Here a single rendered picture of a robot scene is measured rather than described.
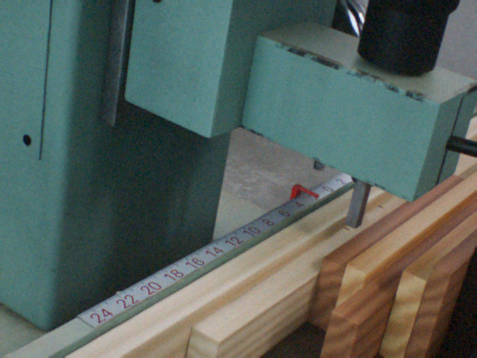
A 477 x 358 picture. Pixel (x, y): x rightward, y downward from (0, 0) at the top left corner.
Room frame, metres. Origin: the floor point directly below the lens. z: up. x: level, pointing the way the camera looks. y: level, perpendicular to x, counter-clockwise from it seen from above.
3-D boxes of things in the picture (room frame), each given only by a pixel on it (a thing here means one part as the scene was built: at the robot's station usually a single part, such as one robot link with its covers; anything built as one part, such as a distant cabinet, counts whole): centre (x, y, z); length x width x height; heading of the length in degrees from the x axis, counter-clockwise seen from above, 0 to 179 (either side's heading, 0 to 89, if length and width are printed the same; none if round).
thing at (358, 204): (0.54, -0.08, 0.97); 0.01 x 0.01 x 0.05; 59
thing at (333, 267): (0.57, -0.12, 0.93); 0.21 x 0.02 x 0.05; 149
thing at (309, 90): (0.56, -0.07, 1.03); 0.14 x 0.07 x 0.09; 59
